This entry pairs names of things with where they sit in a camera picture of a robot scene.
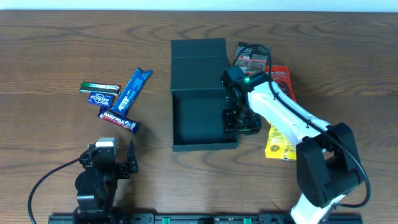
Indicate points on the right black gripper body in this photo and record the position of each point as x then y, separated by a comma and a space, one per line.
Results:
241, 125

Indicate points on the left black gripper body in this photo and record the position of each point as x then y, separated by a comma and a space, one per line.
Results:
122, 171

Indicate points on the black box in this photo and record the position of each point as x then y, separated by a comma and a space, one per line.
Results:
198, 95

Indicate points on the yellow snack bag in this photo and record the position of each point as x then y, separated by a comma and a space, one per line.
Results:
278, 146

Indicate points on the red candy bag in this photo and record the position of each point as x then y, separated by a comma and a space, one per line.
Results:
281, 75

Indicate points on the black snack packet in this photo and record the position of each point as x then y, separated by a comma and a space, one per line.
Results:
252, 59

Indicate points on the blue cookie pack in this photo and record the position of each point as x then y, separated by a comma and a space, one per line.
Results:
131, 91

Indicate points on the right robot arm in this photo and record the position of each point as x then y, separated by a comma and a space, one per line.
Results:
328, 164

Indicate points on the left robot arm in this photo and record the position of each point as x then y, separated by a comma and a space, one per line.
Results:
96, 186

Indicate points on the dairy milk chocolate bar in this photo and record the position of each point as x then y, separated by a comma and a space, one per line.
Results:
117, 119

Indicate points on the blue eclipse mints box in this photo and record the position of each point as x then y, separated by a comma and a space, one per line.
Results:
101, 99

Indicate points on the green white candy bar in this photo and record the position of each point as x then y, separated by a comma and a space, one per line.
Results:
100, 88

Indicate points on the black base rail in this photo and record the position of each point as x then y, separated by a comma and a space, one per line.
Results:
150, 218

